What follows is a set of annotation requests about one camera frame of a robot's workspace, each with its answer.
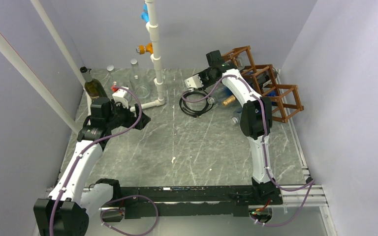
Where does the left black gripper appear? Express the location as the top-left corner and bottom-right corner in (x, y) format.
(106, 99), (150, 130)

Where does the clear bottle green label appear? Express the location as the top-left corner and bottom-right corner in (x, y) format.
(130, 59), (151, 99)

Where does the clear bottle white cap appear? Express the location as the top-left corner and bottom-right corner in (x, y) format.
(106, 65), (133, 96)

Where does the green wine bottle silver foil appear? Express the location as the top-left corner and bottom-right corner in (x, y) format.
(79, 66), (108, 100)

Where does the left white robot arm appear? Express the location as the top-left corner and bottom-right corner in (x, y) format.
(33, 97), (151, 236)

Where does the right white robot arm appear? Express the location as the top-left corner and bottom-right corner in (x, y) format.
(199, 50), (272, 184)

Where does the rear blue square bottle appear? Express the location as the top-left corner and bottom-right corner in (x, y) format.
(207, 85), (230, 106)

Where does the brown bottle gold foil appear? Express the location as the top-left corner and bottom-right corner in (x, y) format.
(222, 74), (272, 106)

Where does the front blue Blue Dash bottle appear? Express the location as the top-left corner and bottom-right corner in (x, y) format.
(231, 108), (242, 125)

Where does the brown wooden wine rack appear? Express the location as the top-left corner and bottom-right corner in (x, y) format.
(222, 46), (304, 123)

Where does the orange pipe-mounted fitting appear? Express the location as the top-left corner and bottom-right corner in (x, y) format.
(136, 42), (154, 55)

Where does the blue pipe-mounted fitting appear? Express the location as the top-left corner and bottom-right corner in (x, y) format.
(140, 3), (150, 23)

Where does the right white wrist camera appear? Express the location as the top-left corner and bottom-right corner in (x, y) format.
(184, 74), (203, 89)

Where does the coiled black cable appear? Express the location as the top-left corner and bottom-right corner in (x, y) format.
(179, 89), (215, 118)

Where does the white PVC pipe frame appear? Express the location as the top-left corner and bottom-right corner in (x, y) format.
(0, 0), (165, 134)

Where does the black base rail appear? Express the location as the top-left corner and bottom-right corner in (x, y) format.
(41, 182), (327, 225)

